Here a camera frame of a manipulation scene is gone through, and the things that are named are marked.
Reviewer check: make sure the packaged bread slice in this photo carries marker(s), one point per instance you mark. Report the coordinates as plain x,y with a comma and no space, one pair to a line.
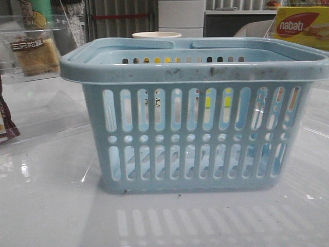
36,56

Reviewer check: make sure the light blue plastic basket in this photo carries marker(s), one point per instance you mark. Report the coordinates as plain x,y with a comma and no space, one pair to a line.
194,113

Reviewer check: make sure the white paper cup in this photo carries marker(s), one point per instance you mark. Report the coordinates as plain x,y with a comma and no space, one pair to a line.
156,35

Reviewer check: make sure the white drawer cabinet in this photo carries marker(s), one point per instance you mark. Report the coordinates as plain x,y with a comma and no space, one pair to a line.
184,17

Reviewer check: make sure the clear acrylic shelf left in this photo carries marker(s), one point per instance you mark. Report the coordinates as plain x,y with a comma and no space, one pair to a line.
42,104

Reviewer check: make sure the dark brown snack packet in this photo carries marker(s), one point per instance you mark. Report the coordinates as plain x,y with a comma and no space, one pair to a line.
8,127

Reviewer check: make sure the green cartoon snack canister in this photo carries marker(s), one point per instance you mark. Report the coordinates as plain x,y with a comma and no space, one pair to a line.
36,14

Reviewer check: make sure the yellow nabati wafer box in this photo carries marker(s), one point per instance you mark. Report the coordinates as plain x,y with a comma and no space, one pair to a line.
300,25

